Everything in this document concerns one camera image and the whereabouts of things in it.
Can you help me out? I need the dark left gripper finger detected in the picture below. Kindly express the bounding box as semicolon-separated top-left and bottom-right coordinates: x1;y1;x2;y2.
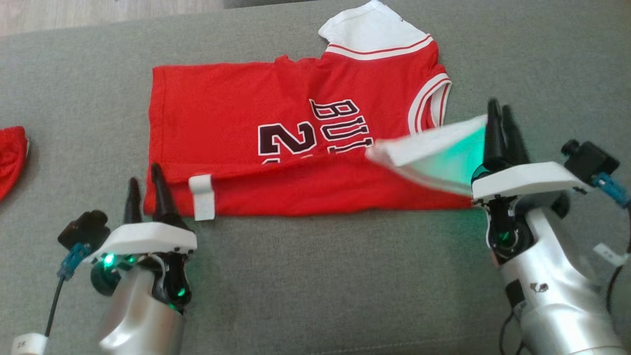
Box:
149;163;192;231
123;177;143;225

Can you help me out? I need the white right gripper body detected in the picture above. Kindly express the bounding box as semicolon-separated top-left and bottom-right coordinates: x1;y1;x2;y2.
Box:
471;161;595;265

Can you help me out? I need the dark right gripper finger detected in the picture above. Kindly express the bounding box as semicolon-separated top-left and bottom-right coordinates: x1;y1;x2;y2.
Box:
483;99;509;171
501;105;531;166

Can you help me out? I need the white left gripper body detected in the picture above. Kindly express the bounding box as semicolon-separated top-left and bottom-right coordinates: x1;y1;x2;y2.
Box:
84;221;198;314

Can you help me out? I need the red basketball jersey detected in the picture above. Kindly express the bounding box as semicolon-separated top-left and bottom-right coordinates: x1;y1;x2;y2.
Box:
143;0;490;221

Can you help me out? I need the red shorts white waistband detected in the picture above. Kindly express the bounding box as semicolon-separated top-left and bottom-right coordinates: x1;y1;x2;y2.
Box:
0;126;29;202

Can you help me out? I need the grey fabric sofa cushion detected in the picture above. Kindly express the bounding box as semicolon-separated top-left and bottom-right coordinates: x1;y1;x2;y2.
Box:
0;0;631;355

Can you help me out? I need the white cable label tag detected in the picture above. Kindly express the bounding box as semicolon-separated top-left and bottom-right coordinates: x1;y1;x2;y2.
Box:
11;333;49;355
593;243;630;267

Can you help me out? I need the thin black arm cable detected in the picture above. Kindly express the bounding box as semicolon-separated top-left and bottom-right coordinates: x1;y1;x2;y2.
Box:
498;310;524;355

